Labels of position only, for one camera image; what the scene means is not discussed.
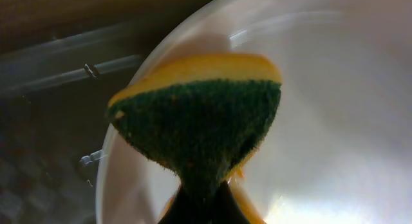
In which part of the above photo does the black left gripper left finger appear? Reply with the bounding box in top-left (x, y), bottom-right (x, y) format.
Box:
top-left (158, 186), bottom-right (206, 224)

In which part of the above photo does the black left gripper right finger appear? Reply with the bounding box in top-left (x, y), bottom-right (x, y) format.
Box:
top-left (207, 182), bottom-right (250, 224)

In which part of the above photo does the orange green sponge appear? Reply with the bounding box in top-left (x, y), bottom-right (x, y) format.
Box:
top-left (106, 52), bottom-right (283, 224)

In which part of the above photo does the brown serving tray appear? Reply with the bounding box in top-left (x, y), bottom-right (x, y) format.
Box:
top-left (1, 0), bottom-right (212, 223)

